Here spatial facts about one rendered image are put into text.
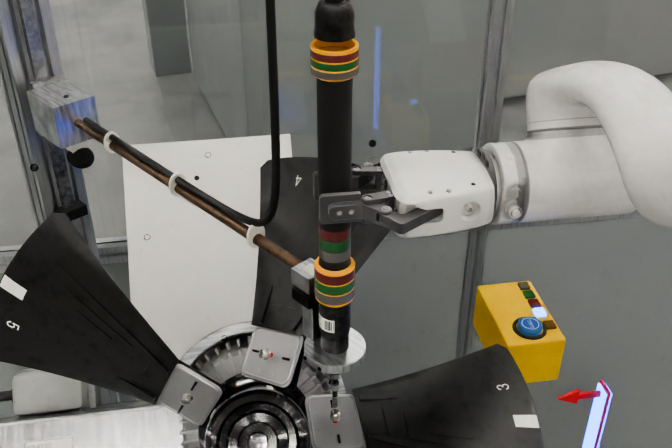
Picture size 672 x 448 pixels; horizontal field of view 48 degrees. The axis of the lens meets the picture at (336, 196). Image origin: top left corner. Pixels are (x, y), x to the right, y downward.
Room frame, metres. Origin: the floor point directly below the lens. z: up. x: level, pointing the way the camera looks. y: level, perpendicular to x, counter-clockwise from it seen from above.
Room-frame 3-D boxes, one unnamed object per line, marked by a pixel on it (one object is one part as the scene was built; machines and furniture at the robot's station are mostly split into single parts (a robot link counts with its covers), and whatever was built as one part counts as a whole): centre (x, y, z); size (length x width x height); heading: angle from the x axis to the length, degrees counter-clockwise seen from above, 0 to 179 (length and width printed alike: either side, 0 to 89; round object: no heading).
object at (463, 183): (0.67, -0.11, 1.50); 0.11 x 0.10 x 0.07; 99
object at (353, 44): (0.65, 0.00, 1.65); 0.04 x 0.04 x 0.03
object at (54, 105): (1.10, 0.43, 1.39); 0.10 x 0.07 x 0.08; 44
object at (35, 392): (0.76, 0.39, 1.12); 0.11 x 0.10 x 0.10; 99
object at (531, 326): (0.95, -0.32, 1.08); 0.04 x 0.04 x 0.02
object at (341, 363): (0.65, 0.01, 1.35); 0.09 x 0.07 x 0.10; 44
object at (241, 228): (0.87, 0.21, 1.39); 0.54 x 0.01 x 0.01; 44
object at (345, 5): (0.65, 0.00, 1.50); 0.04 x 0.04 x 0.46
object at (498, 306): (0.99, -0.31, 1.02); 0.16 x 0.10 x 0.11; 9
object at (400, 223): (0.62, -0.08, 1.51); 0.08 x 0.06 x 0.01; 159
